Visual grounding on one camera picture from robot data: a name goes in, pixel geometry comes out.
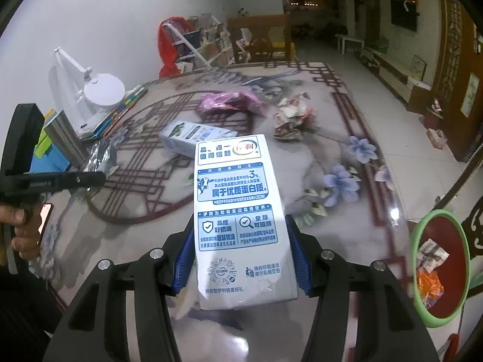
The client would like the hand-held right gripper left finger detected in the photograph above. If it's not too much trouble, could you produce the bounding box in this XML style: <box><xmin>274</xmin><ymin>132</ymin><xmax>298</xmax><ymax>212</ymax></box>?
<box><xmin>53</xmin><ymin>223</ymin><xmax>197</xmax><ymax>362</ymax></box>

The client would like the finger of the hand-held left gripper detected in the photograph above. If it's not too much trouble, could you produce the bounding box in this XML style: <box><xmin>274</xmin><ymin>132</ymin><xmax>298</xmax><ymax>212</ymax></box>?
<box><xmin>23</xmin><ymin>171</ymin><xmax>107</xmax><ymax>197</ymax></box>

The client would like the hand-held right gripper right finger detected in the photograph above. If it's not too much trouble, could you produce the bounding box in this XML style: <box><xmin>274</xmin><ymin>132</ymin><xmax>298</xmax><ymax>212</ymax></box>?
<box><xmin>284</xmin><ymin>215</ymin><xmax>431</xmax><ymax>362</ymax></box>

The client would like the silver foil wrapper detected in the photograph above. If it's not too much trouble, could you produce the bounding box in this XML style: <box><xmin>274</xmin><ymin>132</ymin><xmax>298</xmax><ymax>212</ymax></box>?
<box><xmin>84</xmin><ymin>139</ymin><xmax>120</xmax><ymax>178</ymax></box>

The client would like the large white blue milk carton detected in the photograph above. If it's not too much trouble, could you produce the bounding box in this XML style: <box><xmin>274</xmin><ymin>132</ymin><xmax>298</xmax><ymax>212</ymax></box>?
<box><xmin>193</xmin><ymin>134</ymin><xmax>299</xmax><ymax>310</ymax></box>

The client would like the orange plastic wrapper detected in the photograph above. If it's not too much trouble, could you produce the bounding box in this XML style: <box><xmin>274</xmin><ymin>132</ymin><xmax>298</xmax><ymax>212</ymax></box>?
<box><xmin>417</xmin><ymin>268</ymin><xmax>446</xmax><ymax>309</ymax></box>

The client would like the red bin with green rim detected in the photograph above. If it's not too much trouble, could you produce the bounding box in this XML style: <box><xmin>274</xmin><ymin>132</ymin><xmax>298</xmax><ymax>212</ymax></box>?
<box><xmin>409</xmin><ymin>211</ymin><xmax>472</xmax><ymax>329</ymax></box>

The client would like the person's left hand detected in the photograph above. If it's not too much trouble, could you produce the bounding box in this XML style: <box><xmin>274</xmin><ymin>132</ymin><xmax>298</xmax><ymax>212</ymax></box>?
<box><xmin>0</xmin><ymin>204</ymin><xmax>43</xmax><ymax>262</ymax></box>

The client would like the blue box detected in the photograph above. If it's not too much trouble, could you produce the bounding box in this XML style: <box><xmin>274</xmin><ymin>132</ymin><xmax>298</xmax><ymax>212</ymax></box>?
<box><xmin>29</xmin><ymin>145</ymin><xmax>73</xmax><ymax>175</ymax></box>

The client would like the smartphone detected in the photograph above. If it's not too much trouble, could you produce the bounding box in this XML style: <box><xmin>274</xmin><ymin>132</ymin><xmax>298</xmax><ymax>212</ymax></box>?
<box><xmin>38</xmin><ymin>203</ymin><xmax>54</xmax><ymax>246</ymax></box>

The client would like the grey striped box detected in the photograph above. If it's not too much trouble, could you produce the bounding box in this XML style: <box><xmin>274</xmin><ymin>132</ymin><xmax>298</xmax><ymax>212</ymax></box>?
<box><xmin>45</xmin><ymin>115</ymin><xmax>90</xmax><ymax>167</ymax></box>

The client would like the colourful book stack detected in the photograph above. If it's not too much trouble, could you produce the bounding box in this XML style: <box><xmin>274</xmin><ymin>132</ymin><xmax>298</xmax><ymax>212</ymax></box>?
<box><xmin>81</xmin><ymin>85</ymin><xmax>149</xmax><ymax>141</ymax></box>

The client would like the white desk lamp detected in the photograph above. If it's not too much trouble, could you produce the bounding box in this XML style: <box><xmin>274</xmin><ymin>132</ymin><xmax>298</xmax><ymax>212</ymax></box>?
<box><xmin>53</xmin><ymin>47</ymin><xmax>126</xmax><ymax>129</ymax></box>

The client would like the small green white milk carton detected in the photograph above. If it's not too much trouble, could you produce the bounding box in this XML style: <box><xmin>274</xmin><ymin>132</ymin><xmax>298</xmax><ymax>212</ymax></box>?
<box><xmin>158</xmin><ymin>120</ymin><xmax>239</xmax><ymax>158</ymax></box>

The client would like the crumpled white paper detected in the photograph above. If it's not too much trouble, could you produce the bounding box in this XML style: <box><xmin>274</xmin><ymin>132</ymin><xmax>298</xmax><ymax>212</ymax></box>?
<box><xmin>417</xmin><ymin>238</ymin><xmax>451</xmax><ymax>272</ymax></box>

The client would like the person's dark clothing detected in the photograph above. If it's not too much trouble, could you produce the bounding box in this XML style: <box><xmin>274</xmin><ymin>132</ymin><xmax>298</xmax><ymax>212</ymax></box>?
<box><xmin>0</xmin><ymin>264</ymin><xmax>73</xmax><ymax>362</ymax></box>

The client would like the crumpled floral paper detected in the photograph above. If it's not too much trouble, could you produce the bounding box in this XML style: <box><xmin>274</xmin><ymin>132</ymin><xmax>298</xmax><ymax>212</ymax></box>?
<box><xmin>272</xmin><ymin>92</ymin><xmax>316</xmax><ymax>141</ymax></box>

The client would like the red plastic bag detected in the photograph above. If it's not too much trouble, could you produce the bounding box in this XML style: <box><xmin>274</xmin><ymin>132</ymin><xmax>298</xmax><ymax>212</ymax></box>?
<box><xmin>158</xmin><ymin>17</ymin><xmax>195</xmax><ymax>78</ymax></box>

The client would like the pink plastic bag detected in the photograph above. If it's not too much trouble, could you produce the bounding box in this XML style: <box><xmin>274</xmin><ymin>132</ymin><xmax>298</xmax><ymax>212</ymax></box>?
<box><xmin>197</xmin><ymin>90</ymin><xmax>269</xmax><ymax>118</ymax></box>

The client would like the carved wooden chair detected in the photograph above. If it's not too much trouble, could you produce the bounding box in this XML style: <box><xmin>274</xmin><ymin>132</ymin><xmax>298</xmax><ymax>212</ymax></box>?
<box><xmin>458</xmin><ymin>196</ymin><xmax>483</xmax><ymax>265</ymax></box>

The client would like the tissue box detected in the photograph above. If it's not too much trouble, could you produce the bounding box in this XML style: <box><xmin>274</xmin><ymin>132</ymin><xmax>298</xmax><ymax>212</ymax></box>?
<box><xmin>426</xmin><ymin>128</ymin><xmax>448</xmax><ymax>150</ymax></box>

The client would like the white book rack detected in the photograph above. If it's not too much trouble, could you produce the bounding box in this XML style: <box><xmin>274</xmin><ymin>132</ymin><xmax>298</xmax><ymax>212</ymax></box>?
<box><xmin>166</xmin><ymin>13</ymin><xmax>235</xmax><ymax>71</ymax></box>

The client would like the television cabinet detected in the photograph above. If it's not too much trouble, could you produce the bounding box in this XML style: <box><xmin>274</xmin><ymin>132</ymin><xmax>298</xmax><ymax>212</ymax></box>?
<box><xmin>358</xmin><ymin>47</ymin><xmax>431</xmax><ymax>103</ymax></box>

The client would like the wooden bench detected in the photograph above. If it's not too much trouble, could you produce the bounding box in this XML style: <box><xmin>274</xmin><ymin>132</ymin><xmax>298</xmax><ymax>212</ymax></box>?
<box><xmin>226</xmin><ymin>13</ymin><xmax>297</xmax><ymax>63</ymax></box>

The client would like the white low bench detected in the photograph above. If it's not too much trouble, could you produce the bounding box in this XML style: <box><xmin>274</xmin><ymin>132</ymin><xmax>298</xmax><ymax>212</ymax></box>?
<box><xmin>335</xmin><ymin>33</ymin><xmax>366</xmax><ymax>54</ymax></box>

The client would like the small framed picture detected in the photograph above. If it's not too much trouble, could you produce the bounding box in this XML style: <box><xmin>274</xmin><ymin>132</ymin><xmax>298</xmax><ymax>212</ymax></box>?
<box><xmin>411</xmin><ymin>55</ymin><xmax>428</xmax><ymax>81</ymax></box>

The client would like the wooden lattice cabinet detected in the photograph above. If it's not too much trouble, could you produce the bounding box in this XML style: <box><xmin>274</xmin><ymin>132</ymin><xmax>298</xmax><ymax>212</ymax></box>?
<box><xmin>430</xmin><ymin>0</ymin><xmax>483</xmax><ymax>163</ymax></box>

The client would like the wall television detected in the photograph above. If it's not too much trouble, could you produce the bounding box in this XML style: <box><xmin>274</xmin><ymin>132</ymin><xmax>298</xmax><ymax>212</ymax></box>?
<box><xmin>390</xmin><ymin>0</ymin><xmax>419</xmax><ymax>32</ymax></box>

